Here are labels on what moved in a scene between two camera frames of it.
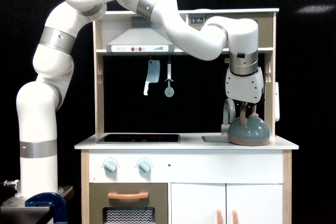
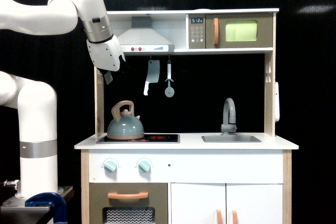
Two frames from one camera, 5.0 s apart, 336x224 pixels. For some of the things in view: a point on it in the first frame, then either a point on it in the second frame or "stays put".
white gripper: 246,88 to 107,55
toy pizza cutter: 169,91 stays put
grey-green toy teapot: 252,130 to 123,128
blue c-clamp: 56,202 stays put
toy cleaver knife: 153,74 stays put
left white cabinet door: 198,203 stays put
